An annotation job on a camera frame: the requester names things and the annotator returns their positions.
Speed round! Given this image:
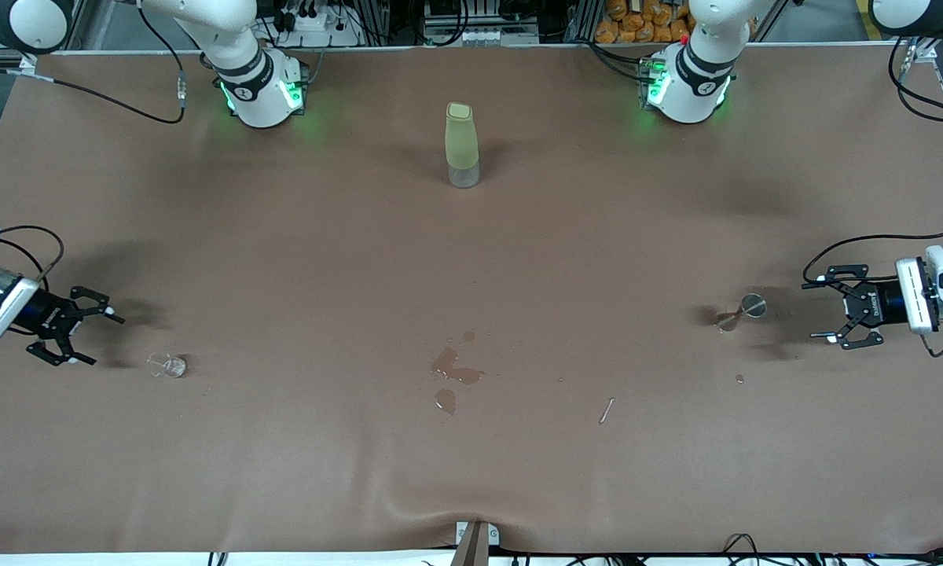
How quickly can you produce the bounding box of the small clear glass shaker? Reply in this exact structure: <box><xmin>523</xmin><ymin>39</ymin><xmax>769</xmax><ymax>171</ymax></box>
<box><xmin>147</xmin><ymin>351</ymin><xmax>187</xmax><ymax>379</ymax></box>

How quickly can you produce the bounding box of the steel jigger measuring cup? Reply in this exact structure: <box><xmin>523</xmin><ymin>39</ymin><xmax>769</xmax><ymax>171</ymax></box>
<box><xmin>711</xmin><ymin>293</ymin><xmax>768</xmax><ymax>333</ymax></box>

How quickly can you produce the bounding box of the pile of orange buns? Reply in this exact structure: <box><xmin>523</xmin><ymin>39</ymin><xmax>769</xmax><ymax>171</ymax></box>
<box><xmin>595</xmin><ymin>0</ymin><xmax>696</xmax><ymax>45</ymax></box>

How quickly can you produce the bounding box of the white power strip with plugs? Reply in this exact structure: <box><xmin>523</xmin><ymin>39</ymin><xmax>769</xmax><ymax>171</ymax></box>
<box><xmin>271</xmin><ymin>0</ymin><xmax>362</xmax><ymax>48</ymax></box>

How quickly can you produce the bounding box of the liquid spill puddle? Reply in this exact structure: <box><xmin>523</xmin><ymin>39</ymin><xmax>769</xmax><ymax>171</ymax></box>
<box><xmin>431</xmin><ymin>330</ymin><xmax>486</xmax><ymax>416</ymax></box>

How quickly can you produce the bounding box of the brown table mat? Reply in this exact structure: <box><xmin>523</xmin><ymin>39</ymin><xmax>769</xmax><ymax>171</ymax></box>
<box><xmin>0</xmin><ymin>43</ymin><xmax>943</xmax><ymax>555</ymax></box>

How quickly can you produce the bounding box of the green bottle with clear base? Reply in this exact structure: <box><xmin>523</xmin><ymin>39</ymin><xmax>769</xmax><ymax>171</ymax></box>
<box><xmin>445</xmin><ymin>102</ymin><xmax>480</xmax><ymax>189</ymax></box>

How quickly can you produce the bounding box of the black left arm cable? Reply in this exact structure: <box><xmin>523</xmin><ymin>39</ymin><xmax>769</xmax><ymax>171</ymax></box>
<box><xmin>802</xmin><ymin>35</ymin><xmax>943</xmax><ymax>359</ymax></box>

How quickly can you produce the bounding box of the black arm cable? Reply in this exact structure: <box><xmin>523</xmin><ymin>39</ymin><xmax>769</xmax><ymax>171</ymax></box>
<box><xmin>802</xmin><ymin>35</ymin><xmax>943</xmax><ymax>359</ymax></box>
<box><xmin>0</xmin><ymin>6</ymin><xmax>187</xmax><ymax>339</ymax></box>

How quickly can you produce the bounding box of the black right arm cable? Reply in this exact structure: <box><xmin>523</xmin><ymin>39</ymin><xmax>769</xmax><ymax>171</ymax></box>
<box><xmin>0</xmin><ymin>6</ymin><xmax>187</xmax><ymax>339</ymax></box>

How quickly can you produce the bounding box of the black cable bundle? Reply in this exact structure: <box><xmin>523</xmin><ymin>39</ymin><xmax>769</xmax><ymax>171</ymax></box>
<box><xmin>719</xmin><ymin>533</ymin><xmax>943</xmax><ymax>566</ymax></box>

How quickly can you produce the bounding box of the aluminium frame profile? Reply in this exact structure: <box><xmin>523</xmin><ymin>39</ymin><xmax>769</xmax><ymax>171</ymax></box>
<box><xmin>908</xmin><ymin>35</ymin><xmax>943</xmax><ymax>150</ymax></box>

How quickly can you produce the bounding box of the metal clamp bracket with post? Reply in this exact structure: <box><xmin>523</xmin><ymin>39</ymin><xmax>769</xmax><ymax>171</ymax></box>
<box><xmin>451</xmin><ymin>520</ymin><xmax>501</xmax><ymax>566</ymax></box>

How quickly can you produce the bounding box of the grey electronics box with cables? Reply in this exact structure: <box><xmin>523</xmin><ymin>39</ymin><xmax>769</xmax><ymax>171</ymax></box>
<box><xmin>424</xmin><ymin>0</ymin><xmax>540</xmax><ymax>46</ymax></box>

